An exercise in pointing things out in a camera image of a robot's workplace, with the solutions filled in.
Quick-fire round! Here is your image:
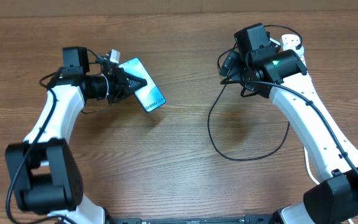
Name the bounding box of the white power strip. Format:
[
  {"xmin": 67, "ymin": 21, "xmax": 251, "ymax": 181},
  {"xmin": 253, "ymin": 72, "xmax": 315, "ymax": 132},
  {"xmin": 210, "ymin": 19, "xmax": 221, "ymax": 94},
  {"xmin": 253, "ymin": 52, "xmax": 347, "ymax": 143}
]
[{"xmin": 280, "ymin": 34, "xmax": 306, "ymax": 65}]

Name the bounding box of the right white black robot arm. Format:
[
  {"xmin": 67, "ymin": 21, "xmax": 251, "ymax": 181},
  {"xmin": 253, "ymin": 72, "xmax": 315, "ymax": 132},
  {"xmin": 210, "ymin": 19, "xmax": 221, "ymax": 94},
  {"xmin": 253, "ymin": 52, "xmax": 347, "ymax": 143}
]
[{"xmin": 217, "ymin": 23, "xmax": 358, "ymax": 223}]

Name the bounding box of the white power strip cord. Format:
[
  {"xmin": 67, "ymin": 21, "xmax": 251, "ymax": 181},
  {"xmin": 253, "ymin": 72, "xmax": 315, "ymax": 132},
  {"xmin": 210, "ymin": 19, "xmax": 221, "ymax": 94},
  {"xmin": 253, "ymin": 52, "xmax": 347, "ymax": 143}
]
[{"xmin": 303, "ymin": 146, "xmax": 354, "ymax": 224}]

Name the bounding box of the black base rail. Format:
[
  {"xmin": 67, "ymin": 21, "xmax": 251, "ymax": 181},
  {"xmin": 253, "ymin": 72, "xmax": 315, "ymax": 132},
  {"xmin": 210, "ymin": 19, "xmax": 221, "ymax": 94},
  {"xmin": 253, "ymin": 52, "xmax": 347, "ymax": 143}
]
[{"xmin": 106, "ymin": 214, "xmax": 275, "ymax": 224}]

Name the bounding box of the white charger plug adapter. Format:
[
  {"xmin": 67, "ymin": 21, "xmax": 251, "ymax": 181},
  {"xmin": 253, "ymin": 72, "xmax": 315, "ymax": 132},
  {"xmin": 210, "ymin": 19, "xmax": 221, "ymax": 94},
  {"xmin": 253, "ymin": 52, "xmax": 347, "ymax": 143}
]
[{"xmin": 282, "ymin": 45, "xmax": 305, "ymax": 58}]

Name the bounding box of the blue Galaxy smartphone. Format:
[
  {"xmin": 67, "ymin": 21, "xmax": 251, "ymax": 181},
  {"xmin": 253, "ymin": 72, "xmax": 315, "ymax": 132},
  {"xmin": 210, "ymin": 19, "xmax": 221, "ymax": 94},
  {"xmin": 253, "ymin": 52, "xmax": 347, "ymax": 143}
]
[{"xmin": 119, "ymin": 58, "xmax": 166, "ymax": 113}]

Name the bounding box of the black charger cable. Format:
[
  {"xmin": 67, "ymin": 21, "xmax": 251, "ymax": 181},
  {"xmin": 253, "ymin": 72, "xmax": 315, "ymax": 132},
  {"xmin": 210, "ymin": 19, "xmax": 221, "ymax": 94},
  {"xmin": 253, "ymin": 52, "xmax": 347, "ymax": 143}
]
[{"xmin": 207, "ymin": 24, "xmax": 303, "ymax": 162}]

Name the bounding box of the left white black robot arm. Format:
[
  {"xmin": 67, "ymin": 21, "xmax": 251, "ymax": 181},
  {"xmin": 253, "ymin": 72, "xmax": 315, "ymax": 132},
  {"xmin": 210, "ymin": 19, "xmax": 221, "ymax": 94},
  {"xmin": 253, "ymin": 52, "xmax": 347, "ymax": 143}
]
[{"xmin": 5, "ymin": 46, "xmax": 156, "ymax": 223}]

